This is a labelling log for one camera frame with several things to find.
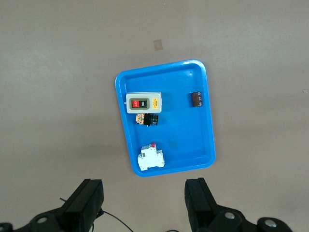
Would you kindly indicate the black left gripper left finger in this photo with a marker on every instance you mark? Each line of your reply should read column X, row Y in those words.
column 83, row 200

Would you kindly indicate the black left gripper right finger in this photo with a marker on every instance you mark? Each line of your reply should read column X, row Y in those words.
column 199, row 200

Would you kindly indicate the brown tape patch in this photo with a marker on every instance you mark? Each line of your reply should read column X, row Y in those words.
column 158, row 45

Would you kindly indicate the white circuit breaker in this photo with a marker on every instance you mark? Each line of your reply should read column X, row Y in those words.
column 150, row 158

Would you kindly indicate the blue plastic tray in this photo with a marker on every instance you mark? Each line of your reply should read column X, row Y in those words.
column 181, row 135

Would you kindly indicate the small dark terminal block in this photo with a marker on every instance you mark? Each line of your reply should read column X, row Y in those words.
column 196, row 99

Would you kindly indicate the black push button switch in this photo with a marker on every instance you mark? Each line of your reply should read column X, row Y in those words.
column 150, row 120

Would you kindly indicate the grey on-off switch box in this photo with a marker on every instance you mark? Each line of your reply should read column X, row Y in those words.
column 144, row 108

